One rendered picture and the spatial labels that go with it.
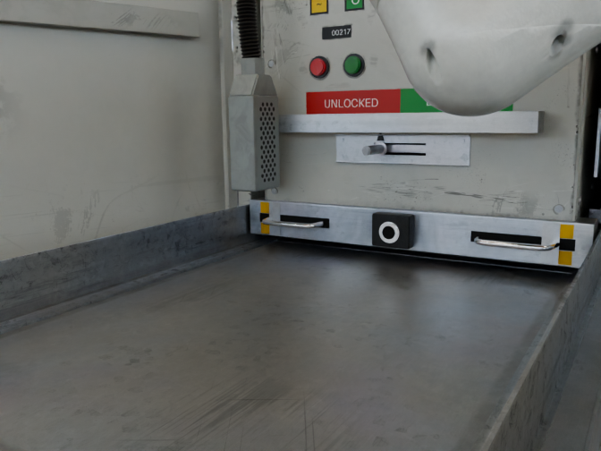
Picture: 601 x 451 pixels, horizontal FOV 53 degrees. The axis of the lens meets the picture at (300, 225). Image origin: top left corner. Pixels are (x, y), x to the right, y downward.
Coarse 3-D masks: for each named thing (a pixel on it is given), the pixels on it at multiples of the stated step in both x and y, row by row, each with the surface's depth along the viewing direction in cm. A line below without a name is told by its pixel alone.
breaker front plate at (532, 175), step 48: (288, 0) 96; (336, 0) 91; (288, 48) 97; (336, 48) 93; (384, 48) 89; (288, 96) 98; (528, 96) 80; (576, 96) 77; (288, 144) 100; (336, 144) 95; (432, 144) 87; (480, 144) 84; (528, 144) 81; (576, 144) 78; (288, 192) 101; (336, 192) 97; (384, 192) 92; (432, 192) 89; (480, 192) 85; (528, 192) 82
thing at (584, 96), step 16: (592, 48) 81; (592, 64) 82; (592, 80) 84; (592, 96) 86; (592, 112) 87; (592, 128) 89; (416, 144) 91; (592, 144) 91; (576, 160) 78; (592, 160) 93; (576, 176) 78; (592, 176) 95; (576, 192) 79; (592, 192) 97; (576, 208) 80
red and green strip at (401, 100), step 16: (320, 96) 95; (336, 96) 94; (352, 96) 92; (368, 96) 91; (384, 96) 90; (400, 96) 89; (416, 96) 87; (320, 112) 96; (336, 112) 94; (352, 112) 93; (368, 112) 92; (384, 112) 90; (400, 112) 89; (416, 112) 88; (432, 112) 87
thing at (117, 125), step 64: (0, 0) 82; (64, 0) 88; (128, 0) 96; (192, 0) 103; (0, 64) 85; (64, 64) 91; (128, 64) 97; (192, 64) 105; (0, 128) 86; (64, 128) 92; (128, 128) 99; (192, 128) 106; (0, 192) 87; (64, 192) 93; (128, 192) 100; (192, 192) 108; (0, 256) 88
